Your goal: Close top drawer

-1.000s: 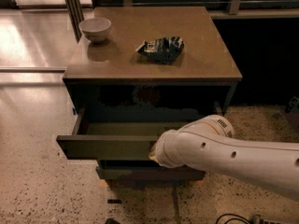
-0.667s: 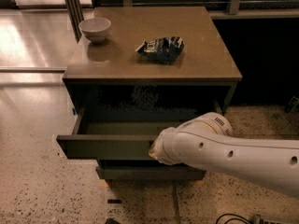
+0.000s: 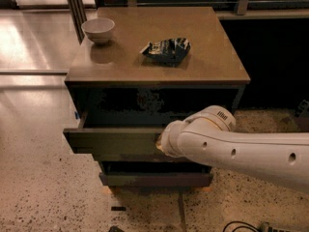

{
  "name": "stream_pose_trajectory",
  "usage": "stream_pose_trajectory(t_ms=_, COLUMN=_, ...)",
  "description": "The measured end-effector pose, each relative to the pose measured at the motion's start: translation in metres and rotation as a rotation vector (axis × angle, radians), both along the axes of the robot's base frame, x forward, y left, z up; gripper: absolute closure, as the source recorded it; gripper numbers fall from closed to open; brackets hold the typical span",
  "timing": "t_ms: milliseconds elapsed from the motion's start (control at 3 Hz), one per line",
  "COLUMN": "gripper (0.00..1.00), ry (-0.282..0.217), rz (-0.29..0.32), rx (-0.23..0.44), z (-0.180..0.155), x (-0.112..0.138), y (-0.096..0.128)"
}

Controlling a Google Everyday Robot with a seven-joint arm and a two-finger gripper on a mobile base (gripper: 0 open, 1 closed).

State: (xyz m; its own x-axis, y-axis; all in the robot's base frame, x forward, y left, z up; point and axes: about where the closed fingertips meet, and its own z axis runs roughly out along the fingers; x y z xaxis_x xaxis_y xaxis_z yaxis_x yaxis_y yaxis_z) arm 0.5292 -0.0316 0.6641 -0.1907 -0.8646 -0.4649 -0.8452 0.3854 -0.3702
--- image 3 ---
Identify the drawer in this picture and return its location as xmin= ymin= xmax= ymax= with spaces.
xmin=63 ymin=111 xmax=194 ymax=162

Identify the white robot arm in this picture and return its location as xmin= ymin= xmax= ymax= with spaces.
xmin=156 ymin=105 xmax=309 ymax=193

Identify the brown drawer cabinet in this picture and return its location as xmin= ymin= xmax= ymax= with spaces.
xmin=64 ymin=7 xmax=250 ymax=188

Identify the crumpled blue chip bag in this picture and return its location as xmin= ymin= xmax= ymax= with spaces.
xmin=140 ymin=38 xmax=191 ymax=66

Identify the small dark floor object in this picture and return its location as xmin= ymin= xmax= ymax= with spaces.
xmin=108 ymin=226 xmax=125 ymax=232

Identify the white ceramic bowl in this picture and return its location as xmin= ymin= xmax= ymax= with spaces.
xmin=81 ymin=17 xmax=115 ymax=44

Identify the black floor cable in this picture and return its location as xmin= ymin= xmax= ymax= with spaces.
xmin=221 ymin=220 xmax=262 ymax=232

